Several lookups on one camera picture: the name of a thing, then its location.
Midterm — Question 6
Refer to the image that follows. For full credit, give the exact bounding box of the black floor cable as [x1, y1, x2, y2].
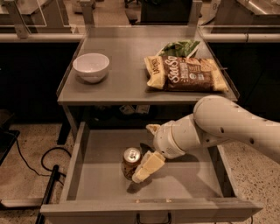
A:
[3, 130, 73, 186]

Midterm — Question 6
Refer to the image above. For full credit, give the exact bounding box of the brown yellow chip bag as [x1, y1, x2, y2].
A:
[144, 56, 228, 92]

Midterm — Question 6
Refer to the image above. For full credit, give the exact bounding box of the black drawer handle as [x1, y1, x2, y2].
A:
[136, 212, 172, 224]

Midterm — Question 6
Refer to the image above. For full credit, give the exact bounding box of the white horizontal rail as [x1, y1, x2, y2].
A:
[0, 33, 84, 43]

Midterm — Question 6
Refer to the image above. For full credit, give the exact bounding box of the green snack bag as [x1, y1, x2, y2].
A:
[157, 39, 200, 58]

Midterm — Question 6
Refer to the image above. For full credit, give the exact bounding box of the grey open drawer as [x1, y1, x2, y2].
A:
[41, 123, 263, 224]

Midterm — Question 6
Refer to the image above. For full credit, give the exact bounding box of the orange soda can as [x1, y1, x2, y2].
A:
[122, 147, 142, 180]

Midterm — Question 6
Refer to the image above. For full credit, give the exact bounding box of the grey counter cabinet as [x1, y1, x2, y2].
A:
[56, 25, 241, 138]

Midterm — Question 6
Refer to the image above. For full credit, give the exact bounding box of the white ceramic bowl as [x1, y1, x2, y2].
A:
[73, 53, 110, 83]

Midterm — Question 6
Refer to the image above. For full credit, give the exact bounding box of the black floor bar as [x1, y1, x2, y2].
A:
[35, 165, 59, 224]

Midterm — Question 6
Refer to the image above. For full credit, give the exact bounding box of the dark object at left edge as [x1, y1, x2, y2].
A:
[0, 109, 19, 165]

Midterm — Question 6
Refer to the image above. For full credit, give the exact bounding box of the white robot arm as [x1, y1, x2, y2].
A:
[132, 95, 280, 183]

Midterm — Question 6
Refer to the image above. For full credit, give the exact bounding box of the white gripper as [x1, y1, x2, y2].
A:
[132, 121, 186, 183]

